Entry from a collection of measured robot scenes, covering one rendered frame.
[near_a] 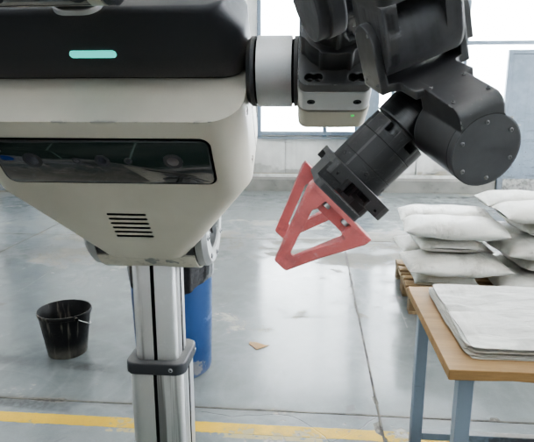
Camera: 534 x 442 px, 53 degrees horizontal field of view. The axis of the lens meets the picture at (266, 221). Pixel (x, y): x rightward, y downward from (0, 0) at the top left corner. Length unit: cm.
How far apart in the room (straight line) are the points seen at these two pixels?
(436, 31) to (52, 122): 46
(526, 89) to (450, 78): 836
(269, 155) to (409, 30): 796
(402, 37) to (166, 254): 57
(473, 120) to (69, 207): 60
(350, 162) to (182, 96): 29
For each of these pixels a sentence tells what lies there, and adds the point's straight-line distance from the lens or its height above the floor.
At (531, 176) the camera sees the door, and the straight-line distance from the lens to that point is 894.
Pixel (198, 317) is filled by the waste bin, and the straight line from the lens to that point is 276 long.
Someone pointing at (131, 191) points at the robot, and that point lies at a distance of 78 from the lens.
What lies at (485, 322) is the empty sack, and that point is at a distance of 168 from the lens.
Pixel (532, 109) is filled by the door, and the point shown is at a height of 127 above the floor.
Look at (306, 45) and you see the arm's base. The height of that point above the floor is 147.
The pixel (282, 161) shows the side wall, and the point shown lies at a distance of 838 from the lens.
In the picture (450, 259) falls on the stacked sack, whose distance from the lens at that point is 371.
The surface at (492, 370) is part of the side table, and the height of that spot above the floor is 75.
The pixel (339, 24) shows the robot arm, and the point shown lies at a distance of 53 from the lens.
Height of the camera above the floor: 141
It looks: 13 degrees down
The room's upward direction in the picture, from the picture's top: straight up
